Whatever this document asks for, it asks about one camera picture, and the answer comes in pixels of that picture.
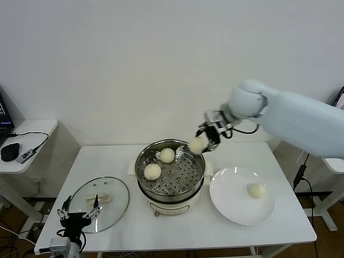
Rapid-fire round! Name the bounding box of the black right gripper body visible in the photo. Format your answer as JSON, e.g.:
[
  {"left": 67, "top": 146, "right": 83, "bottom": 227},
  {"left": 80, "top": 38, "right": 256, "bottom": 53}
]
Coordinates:
[{"left": 205, "top": 126, "right": 224, "bottom": 147}]

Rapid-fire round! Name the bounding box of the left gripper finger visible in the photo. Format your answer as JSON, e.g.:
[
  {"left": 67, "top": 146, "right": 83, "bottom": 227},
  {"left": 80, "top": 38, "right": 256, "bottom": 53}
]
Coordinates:
[
  {"left": 55, "top": 195, "right": 72, "bottom": 220},
  {"left": 83, "top": 195, "right": 102, "bottom": 220}
]

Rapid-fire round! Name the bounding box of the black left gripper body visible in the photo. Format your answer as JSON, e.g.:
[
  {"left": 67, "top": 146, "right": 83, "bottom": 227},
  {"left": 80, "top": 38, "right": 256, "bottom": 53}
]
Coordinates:
[{"left": 59, "top": 212, "right": 91, "bottom": 237}]

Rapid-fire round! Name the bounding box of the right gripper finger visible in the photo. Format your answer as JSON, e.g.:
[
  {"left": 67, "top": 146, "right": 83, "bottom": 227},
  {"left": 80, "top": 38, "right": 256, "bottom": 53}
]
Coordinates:
[
  {"left": 195, "top": 123, "right": 209, "bottom": 138},
  {"left": 203, "top": 139, "right": 219, "bottom": 154}
]

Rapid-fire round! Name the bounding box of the white steamed baozi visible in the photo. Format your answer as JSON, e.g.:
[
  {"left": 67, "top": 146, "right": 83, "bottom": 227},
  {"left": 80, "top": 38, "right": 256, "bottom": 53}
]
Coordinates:
[
  {"left": 144, "top": 163, "right": 162, "bottom": 181},
  {"left": 160, "top": 148, "right": 176, "bottom": 163},
  {"left": 189, "top": 136, "right": 207, "bottom": 155},
  {"left": 247, "top": 183, "right": 267, "bottom": 200}
]

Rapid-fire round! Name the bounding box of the round glass lid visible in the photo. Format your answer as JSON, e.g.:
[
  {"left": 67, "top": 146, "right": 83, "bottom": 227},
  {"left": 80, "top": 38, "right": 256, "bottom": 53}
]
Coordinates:
[{"left": 69, "top": 176, "right": 130, "bottom": 233}]

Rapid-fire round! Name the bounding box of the stainless steel steamer basket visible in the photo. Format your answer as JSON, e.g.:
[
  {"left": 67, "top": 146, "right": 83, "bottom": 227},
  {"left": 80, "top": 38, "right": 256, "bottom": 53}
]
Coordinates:
[{"left": 135, "top": 139, "right": 206, "bottom": 198}]

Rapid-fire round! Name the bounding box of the white round plate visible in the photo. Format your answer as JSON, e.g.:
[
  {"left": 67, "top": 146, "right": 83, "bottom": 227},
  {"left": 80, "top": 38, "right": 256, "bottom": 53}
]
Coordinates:
[{"left": 209, "top": 166, "right": 276, "bottom": 226}]

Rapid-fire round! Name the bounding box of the grey USB hub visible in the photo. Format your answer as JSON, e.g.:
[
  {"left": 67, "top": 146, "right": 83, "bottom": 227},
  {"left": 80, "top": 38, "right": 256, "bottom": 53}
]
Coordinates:
[{"left": 15, "top": 148, "right": 37, "bottom": 164}]

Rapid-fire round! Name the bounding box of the cream electric cooker base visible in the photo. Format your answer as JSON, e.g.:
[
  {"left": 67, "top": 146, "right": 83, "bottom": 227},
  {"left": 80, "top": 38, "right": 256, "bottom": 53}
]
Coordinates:
[{"left": 126, "top": 160, "right": 214, "bottom": 218}]

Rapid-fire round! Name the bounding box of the black computer mouse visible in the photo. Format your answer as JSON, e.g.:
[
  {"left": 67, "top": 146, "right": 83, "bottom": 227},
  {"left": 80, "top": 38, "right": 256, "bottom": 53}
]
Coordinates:
[{"left": 0, "top": 143, "right": 21, "bottom": 162}]

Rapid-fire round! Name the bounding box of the white side table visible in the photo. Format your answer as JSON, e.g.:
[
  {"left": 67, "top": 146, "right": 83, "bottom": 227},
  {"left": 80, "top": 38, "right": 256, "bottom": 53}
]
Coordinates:
[
  {"left": 0, "top": 119, "right": 81, "bottom": 229},
  {"left": 292, "top": 157, "right": 344, "bottom": 232}
]

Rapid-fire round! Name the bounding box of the laptop with dark screen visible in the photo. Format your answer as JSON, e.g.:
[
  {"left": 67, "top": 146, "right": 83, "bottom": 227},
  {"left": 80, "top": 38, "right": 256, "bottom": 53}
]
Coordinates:
[{"left": 0, "top": 85, "right": 16, "bottom": 146}]

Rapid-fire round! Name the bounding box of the laptop with bright screen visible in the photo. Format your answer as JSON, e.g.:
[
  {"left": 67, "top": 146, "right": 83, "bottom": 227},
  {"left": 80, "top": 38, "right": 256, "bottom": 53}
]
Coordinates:
[{"left": 333, "top": 86, "right": 344, "bottom": 108}]

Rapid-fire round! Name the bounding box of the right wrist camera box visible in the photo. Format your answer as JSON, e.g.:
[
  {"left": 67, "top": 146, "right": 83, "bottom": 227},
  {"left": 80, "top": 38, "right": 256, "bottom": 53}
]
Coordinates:
[{"left": 203, "top": 108, "right": 229, "bottom": 132}]

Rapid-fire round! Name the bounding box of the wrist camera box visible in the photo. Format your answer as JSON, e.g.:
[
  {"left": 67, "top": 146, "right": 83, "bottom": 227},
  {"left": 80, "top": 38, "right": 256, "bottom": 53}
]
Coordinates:
[
  {"left": 39, "top": 238, "right": 71, "bottom": 255},
  {"left": 203, "top": 108, "right": 229, "bottom": 132}
]

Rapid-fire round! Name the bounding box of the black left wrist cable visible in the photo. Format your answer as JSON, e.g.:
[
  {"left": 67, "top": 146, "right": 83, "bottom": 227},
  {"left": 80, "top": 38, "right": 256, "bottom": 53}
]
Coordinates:
[{"left": 55, "top": 228, "right": 87, "bottom": 253}]

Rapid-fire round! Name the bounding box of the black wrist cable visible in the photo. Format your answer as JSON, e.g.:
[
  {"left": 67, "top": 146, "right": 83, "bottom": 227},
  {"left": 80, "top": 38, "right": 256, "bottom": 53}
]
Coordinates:
[
  {"left": 55, "top": 228, "right": 87, "bottom": 253},
  {"left": 228, "top": 124, "right": 260, "bottom": 134}
]

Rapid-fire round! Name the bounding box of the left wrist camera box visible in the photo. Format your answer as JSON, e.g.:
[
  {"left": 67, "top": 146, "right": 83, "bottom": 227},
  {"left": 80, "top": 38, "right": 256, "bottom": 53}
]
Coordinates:
[{"left": 39, "top": 238, "right": 71, "bottom": 255}]

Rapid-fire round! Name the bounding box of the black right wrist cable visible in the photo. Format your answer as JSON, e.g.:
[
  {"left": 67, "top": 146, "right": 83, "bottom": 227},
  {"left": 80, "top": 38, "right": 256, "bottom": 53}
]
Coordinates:
[{"left": 228, "top": 124, "right": 260, "bottom": 134}]

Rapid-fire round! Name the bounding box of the black hub cable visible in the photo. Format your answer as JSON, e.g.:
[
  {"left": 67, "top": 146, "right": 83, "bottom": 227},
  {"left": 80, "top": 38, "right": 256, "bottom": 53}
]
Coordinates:
[{"left": 6, "top": 131, "right": 49, "bottom": 151}]

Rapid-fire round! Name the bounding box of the black cable with adapter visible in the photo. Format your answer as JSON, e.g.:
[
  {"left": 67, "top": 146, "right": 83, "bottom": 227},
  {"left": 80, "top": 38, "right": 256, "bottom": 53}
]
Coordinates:
[{"left": 292, "top": 150, "right": 315, "bottom": 216}]

